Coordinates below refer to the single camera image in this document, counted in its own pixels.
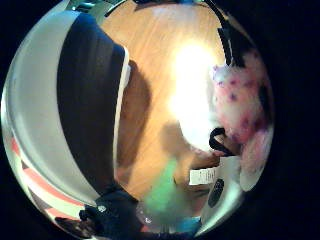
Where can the pink spotted soft toy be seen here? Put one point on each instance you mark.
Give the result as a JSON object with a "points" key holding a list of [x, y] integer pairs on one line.
{"points": [[238, 100]]}

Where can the white soft toy with black oval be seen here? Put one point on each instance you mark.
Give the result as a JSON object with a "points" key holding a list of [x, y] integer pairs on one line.
{"points": [[220, 196]]}

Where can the large white and black container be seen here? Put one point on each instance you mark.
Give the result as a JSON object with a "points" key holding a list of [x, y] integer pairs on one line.
{"points": [[86, 100]]}

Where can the light blue object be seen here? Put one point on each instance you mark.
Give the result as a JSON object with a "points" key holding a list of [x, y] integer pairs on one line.
{"points": [[189, 225]]}

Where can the dark blue soft toy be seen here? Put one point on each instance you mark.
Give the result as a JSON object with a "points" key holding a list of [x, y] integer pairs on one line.
{"points": [[115, 216]]}

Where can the red and white striped cloth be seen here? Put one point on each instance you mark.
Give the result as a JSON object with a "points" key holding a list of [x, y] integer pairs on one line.
{"points": [[40, 181]]}

